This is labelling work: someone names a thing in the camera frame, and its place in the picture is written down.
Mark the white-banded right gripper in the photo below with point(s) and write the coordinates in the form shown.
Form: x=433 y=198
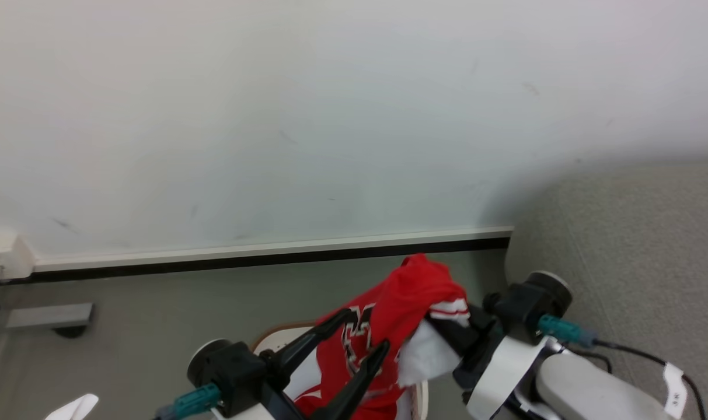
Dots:
x=502 y=373

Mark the white wall box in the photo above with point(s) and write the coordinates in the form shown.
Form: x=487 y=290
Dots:
x=6 y=256

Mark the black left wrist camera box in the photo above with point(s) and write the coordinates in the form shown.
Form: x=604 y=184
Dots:
x=231 y=373

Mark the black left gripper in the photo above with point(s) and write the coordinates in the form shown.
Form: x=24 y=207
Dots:
x=276 y=405

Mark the white and black baseboard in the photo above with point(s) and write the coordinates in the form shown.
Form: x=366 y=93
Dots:
x=272 y=249

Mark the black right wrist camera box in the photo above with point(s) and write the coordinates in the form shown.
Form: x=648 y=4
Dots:
x=526 y=309

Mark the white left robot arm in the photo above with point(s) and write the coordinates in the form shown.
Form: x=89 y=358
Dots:
x=76 y=408

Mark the red and white jersey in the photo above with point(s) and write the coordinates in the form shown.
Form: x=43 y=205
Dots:
x=394 y=303

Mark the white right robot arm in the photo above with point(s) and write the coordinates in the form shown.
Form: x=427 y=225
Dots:
x=593 y=391

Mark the grey metal furniture foot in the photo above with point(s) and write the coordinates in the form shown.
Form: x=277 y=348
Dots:
x=44 y=316

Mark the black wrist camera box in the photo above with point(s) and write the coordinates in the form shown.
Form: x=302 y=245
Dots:
x=526 y=309
x=231 y=373

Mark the white laundry basket brown rim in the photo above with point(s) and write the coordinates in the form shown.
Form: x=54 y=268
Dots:
x=278 y=340

